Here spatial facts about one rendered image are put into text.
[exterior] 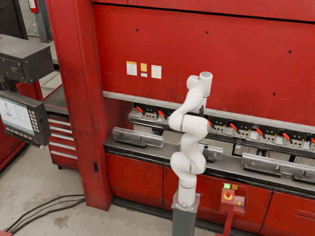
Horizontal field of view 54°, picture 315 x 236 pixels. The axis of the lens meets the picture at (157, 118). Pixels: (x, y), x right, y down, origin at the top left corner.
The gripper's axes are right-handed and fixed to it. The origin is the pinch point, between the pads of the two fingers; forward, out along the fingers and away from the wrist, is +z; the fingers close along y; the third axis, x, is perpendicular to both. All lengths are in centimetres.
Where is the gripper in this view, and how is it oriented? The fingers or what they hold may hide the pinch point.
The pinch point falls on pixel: (200, 110)
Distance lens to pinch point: 223.1
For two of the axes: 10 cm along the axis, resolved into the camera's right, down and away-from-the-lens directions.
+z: -0.1, 7.3, 6.8
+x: 10.0, 0.6, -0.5
